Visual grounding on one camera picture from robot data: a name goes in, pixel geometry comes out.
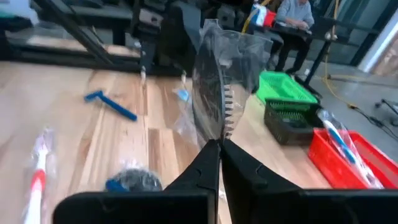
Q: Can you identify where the green plastic basket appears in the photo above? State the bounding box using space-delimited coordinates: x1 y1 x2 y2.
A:
255 70 320 105

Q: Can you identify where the person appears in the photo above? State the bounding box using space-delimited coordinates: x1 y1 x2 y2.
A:
273 0 315 73

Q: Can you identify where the black floor cable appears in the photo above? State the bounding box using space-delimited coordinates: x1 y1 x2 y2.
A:
348 98 398 141

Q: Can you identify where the black desk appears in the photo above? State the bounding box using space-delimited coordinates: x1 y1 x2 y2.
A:
264 17 382 99

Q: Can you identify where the black plastic comb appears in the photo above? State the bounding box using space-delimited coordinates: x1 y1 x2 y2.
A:
191 18 274 142

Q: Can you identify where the black plastic basket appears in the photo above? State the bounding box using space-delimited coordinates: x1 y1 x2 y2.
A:
263 98 323 146

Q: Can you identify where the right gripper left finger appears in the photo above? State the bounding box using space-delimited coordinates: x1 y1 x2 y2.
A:
52 139 221 224

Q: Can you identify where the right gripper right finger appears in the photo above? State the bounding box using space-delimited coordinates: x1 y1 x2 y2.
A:
220 139 398 224

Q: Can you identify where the red plastic basket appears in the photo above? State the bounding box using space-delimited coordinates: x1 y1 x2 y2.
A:
307 128 398 190

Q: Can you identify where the yellow cable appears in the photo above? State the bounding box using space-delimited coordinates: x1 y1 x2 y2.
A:
241 0 358 108

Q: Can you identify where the red white wrapped toothbrush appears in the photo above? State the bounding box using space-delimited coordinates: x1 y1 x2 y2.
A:
21 127 58 224

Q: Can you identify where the black hairnet in bag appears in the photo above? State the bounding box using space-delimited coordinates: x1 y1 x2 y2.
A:
107 167 164 193

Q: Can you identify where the red white blue box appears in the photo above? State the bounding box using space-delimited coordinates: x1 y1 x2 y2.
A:
248 2 277 29

